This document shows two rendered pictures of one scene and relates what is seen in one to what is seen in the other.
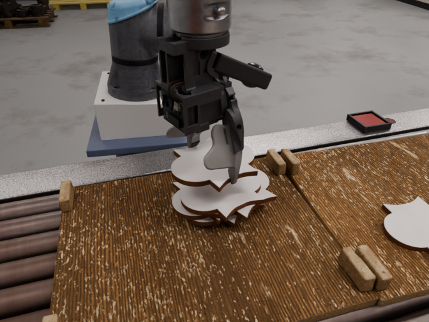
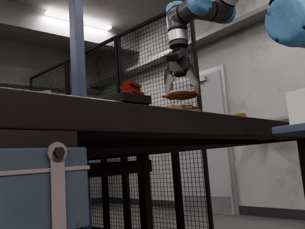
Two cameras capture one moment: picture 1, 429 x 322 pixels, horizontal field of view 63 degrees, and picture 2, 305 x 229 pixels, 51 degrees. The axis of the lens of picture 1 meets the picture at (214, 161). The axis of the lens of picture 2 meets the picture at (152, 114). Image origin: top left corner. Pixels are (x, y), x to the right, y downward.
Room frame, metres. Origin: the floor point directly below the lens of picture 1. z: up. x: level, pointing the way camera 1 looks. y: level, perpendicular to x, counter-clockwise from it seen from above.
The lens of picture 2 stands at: (1.36, -0.67, 0.80)
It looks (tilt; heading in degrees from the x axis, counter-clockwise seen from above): 9 degrees up; 149
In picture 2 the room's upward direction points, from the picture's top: 4 degrees counter-clockwise
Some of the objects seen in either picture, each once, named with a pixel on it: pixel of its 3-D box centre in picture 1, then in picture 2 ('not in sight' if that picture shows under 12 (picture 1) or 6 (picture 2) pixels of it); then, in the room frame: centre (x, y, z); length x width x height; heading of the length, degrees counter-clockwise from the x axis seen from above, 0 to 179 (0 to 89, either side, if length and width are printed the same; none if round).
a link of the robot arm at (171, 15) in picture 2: not in sight; (177, 18); (0.45, 0.02, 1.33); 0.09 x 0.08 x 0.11; 4
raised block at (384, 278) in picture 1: (371, 266); not in sight; (0.32, -0.21, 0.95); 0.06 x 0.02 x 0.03; 14
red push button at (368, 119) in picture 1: (368, 121); not in sight; (0.79, -0.39, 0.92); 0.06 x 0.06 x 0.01; 17
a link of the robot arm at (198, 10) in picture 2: not in sight; (198, 7); (0.54, 0.04, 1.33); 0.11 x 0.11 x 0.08; 4
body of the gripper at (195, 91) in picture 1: (196, 80); (180, 59); (0.44, 0.02, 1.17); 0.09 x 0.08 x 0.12; 127
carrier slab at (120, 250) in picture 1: (195, 237); not in sight; (0.39, 0.03, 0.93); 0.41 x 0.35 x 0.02; 106
